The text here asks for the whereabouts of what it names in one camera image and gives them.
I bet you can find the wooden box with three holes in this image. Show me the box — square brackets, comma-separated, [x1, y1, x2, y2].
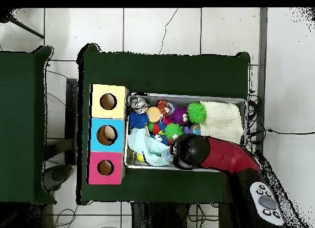
[87, 84, 129, 185]

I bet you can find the blue spiky rubber ball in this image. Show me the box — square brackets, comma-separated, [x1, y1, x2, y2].
[129, 111, 150, 129]

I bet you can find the grey round base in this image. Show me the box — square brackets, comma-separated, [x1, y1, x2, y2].
[44, 163, 73, 192]

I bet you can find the dark green side table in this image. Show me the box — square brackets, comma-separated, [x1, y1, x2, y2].
[0, 45, 57, 205]

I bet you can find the cream waffle cloth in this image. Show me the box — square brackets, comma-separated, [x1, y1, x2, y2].
[199, 100, 244, 145]

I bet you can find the purple spiky toy with eyes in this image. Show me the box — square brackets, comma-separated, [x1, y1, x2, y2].
[170, 106, 189, 125]

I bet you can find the dark green table cloth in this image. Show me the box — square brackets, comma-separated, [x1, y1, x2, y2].
[76, 43, 252, 209]

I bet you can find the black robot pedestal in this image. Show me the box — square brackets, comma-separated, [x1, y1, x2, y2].
[131, 202, 191, 228]

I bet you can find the crushed silver drink can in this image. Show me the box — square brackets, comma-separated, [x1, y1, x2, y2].
[130, 96, 150, 114]

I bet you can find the green spiky rubber ball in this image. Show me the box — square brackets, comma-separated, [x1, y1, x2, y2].
[186, 101, 207, 124]

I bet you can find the black stand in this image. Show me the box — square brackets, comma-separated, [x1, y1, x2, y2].
[64, 77, 79, 166]

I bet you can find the black cable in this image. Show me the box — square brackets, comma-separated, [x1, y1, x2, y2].
[248, 128, 315, 136]

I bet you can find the light blue waffle cloth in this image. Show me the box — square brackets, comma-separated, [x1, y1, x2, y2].
[127, 126, 173, 167]

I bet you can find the black tripod leg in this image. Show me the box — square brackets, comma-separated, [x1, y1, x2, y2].
[0, 8, 46, 39]

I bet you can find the green spiky toy with eyes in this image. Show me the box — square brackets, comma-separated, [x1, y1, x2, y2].
[164, 122, 185, 140]

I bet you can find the shallow wire mesh bin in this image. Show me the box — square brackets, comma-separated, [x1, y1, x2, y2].
[124, 92, 248, 173]

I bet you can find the tiger plush toy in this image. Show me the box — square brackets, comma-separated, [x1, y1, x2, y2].
[156, 100, 176, 116]

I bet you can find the orange round sponge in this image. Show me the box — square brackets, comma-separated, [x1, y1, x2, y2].
[146, 106, 162, 123]

